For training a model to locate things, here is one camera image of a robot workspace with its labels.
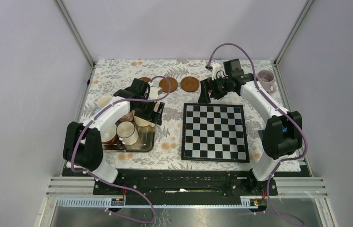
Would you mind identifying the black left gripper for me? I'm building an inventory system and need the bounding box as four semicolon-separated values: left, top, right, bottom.
133;96;164;124

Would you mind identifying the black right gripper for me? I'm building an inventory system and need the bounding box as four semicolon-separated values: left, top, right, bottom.
198;74;231;105

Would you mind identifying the cream yellow mug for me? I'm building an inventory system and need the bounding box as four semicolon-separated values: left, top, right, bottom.
134;116;155;127

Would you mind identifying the lavender mug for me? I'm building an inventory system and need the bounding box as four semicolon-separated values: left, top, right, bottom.
257;70;277;94

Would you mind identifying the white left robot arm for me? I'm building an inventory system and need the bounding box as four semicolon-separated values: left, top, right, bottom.
63;79;164;194

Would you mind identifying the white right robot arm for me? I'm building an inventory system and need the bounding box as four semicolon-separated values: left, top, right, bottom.
198;59;303;195

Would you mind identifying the white red wide cup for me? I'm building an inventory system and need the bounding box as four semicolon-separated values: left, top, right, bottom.
101;124;118;145

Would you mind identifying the metal tray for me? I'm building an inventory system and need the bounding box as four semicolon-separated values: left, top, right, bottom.
101;110;155;152

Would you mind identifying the pink mug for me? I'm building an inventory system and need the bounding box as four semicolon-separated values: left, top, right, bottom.
120;111;134;122

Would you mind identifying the floral patterned tablecloth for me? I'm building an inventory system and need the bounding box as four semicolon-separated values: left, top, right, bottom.
66;59;302;172

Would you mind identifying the white ribbed mug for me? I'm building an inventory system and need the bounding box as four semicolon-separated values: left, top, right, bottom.
116;122;138;145

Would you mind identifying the black white chessboard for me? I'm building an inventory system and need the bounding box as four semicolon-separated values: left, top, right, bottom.
181;103;249;163

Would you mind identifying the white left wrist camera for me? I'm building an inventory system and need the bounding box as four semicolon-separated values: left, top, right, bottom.
148;87;163;100

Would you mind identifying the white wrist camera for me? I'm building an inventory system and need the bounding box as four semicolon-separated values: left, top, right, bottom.
205;62;222;80
148;87;163;100

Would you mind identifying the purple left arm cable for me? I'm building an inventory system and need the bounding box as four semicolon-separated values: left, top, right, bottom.
69;76;172;224

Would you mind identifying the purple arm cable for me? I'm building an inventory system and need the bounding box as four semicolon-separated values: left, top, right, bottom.
207;43;309;226
69;76;172;224

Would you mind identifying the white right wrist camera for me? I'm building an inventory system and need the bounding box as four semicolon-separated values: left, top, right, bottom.
205;62;222;80

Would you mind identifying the blue handled white mug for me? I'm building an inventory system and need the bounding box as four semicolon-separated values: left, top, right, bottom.
97;96;112;109

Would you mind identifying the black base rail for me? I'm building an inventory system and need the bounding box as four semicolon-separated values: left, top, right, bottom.
62;167;311;207

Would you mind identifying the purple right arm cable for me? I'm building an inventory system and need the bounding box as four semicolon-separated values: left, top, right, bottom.
207;43;309;226

